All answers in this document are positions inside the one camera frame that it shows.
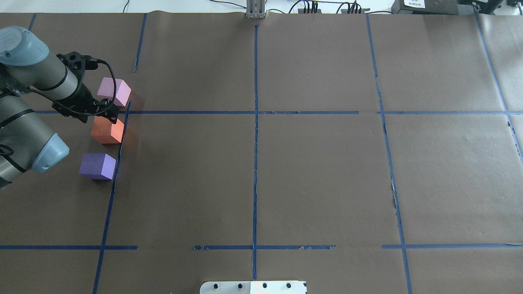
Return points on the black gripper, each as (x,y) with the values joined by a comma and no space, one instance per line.
(85,96)

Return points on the orange foam cube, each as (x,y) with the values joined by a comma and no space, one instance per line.
(107,133)

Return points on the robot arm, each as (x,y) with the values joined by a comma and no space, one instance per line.
(28,66)

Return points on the pink foam cube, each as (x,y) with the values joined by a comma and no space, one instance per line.
(118,90)

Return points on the purple foam cube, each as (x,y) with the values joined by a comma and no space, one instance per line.
(97,166)

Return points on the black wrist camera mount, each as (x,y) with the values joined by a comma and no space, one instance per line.
(78,64)

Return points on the aluminium frame post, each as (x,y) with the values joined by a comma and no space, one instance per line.
(255,9)

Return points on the white pedestal column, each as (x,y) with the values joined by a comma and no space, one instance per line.
(254,287)

